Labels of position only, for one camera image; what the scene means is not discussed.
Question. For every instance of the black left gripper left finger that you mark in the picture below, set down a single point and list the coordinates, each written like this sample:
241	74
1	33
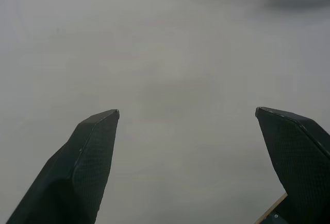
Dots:
77	172

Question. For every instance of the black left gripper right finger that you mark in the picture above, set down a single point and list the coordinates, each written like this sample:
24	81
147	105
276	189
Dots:
301	157

